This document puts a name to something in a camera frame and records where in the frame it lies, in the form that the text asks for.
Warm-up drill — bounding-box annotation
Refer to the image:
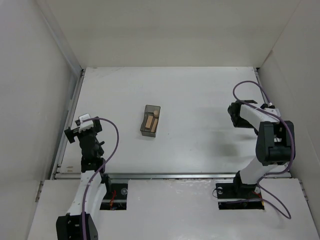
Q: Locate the dark transparent plastic bin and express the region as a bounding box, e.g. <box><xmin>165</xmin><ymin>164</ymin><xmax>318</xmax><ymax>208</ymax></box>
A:
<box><xmin>140</xmin><ymin>105</ymin><xmax>161</xmax><ymax>138</ymax></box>

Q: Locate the long rectangular wood block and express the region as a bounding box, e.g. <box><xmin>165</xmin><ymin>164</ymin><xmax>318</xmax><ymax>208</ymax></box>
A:
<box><xmin>145</xmin><ymin>115</ymin><xmax>154</xmax><ymax>129</ymax></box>

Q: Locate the small wood cylinder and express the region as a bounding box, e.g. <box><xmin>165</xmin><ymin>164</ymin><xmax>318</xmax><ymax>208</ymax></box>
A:
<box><xmin>153</xmin><ymin>110</ymin><xmax>160</xmax><ymax>118</ymax></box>

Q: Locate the thin wood block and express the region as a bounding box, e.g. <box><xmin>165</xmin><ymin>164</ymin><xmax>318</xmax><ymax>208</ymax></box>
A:
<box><xmin>151</xmin><ymin>118</ymin><xmax>159</xmax><ymax>133</ymax></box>

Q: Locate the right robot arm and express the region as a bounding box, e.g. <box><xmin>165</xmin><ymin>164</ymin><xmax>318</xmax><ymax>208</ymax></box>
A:
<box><xmin>222</xmin><ymin>100</ymin><xmax>295</xmax><ymax>199</ymax></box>

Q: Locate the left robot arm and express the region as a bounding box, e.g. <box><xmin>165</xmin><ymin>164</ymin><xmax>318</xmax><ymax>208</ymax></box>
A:
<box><xmin>55</xmin><ymin>119</ymin><xmax>107</xmax><ymax>240</ymax></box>

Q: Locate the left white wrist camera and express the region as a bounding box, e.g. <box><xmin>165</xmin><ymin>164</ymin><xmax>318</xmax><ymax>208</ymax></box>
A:
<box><xmin>75</xmin><ymin>113</ymin><xmax>94</xmax><ymax>133</ymax></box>

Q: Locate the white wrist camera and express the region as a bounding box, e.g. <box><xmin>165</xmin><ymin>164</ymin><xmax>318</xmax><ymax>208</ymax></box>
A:
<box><xmin>75</xmin><ymin>113</ymin><xmax>94</xmax><ymax>133</ymax></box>
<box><xmin>260</xmin><ymin>103</ymin><xmax>281</xmax><ymax>117</ymax></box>

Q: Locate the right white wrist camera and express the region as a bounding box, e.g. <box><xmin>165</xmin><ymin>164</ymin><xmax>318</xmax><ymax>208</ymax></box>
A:
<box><xmin>260</xmin><ymin>103</ymin><xmax>281</xmax><ymax>117</ymax></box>

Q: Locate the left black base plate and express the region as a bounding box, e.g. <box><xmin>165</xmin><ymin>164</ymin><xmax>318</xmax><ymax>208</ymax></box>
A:
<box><xmin>100</xmin><ymin>183</ymin><xmax>128</xmax><ymax>211</ymax></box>

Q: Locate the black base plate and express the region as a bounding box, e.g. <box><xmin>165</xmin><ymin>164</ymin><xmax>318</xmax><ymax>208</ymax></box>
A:
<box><xmin>100</xmin><ymin>183</ymin><xmax>128</xmax><ymax>211</ymax></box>
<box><xmin>214</xmin><ymin>182</ymin><xmax>265</xmax><ymax>210</ymax></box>

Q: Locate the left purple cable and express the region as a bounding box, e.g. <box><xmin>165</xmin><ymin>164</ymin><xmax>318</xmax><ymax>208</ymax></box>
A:
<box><xmin>80</xmin><ymin>117</ymin><xmax>120</xmax><ymax>240</ymax></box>

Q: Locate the purple cable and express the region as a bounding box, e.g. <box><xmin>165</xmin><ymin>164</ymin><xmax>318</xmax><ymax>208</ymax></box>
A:
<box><xmin>232</xmin><ymin>80</ymin><xmax>297</xmax><ymax>220</ymax></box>
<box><xmin>80</xmin><ymin>117</ymin><xmax>120</xmax><ymax>240</ymax></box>

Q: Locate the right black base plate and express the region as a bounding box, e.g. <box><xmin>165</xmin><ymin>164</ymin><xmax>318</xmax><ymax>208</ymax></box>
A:
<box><xmin>214</xmin><ymin>182</ymin><xmax>265</xmax><ymax>210</ymax></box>

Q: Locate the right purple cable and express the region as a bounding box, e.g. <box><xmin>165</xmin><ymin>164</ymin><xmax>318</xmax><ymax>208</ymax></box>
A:
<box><xmin>232</xmin><ymin>80</ymin><xmax>297</xmax><ymax>220</ymax></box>

